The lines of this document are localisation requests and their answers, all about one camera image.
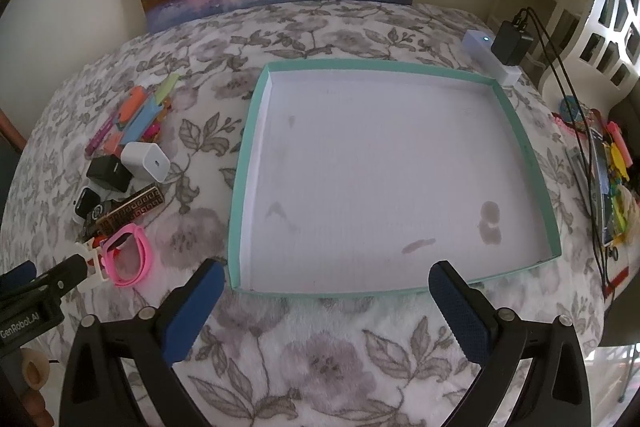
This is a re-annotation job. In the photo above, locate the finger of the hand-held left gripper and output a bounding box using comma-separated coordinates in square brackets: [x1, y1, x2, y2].
[29, 254, 87, 296]
[0, 260, 37, 290]

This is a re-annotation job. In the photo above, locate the white charger cube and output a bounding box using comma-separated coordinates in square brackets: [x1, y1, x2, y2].
[120, 142, 171, 182]

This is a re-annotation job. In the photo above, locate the purple tube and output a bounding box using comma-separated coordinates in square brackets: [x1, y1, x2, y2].
[85, 116, 117, 158]

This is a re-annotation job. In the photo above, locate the person's left hand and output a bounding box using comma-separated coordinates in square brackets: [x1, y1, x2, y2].
[20, 349, 55, 427]

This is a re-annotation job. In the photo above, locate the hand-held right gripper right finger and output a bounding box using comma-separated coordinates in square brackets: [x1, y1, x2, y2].
[428, 260, 593, 427]

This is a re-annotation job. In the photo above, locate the white smartwatch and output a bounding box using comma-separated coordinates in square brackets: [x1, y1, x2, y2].
[71, 187, 101, 224]

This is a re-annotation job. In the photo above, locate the pink pole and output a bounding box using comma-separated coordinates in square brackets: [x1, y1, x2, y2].
[0, 107, 25, 151]

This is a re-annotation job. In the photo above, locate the black plug adapter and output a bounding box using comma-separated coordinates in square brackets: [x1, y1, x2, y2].
[491, 8, 535, 66]

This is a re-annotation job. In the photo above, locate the black gold patterned bar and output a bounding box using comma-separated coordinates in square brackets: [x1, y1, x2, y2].
[95, 185, 166, 236]

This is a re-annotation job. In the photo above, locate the dark teal cabinet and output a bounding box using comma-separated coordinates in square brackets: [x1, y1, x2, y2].
[0, 142, 22, 208]

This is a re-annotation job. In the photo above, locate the dark phone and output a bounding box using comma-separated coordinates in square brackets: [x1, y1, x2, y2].
[589, 127, 615, 248]

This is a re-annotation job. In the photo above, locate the pile of colourful small things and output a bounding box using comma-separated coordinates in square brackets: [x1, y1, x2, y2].
[600, 119, 640, 298]

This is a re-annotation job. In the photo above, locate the small coral blue toy knife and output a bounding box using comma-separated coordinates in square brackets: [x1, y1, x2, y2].
[116, 86, 148, 122]

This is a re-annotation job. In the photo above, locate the white power strip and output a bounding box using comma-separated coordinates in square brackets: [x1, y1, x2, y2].
[462, 29, 521, 85]

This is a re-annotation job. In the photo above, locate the red orange small toy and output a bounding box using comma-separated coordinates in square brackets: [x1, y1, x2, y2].
[140, 104, 173, 142]

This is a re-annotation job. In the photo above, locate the black toy car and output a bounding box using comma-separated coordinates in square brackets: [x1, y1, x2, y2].
[81, 201, 122, 239]

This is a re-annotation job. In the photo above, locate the round teal disc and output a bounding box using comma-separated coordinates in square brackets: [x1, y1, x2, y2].
[557, 96, 584, 122]

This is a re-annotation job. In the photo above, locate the teal shallow box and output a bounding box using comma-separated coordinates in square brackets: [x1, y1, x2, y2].
[227, 60, 563, 297]

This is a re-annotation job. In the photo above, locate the black charger cube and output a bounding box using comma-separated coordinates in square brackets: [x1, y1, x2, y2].
[86, 155, 133, 192]

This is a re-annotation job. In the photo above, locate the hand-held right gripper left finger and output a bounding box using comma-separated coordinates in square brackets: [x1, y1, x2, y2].
[59, 258, 226, 427]

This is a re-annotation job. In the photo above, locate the black cable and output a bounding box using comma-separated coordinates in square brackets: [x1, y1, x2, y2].
[520, 7, 611, 303]
[527, 12, 618, 303]

